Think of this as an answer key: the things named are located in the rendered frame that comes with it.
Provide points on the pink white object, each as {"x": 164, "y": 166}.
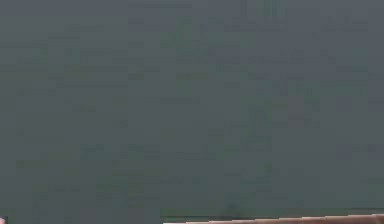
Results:
{"x": 2, "y": 220}

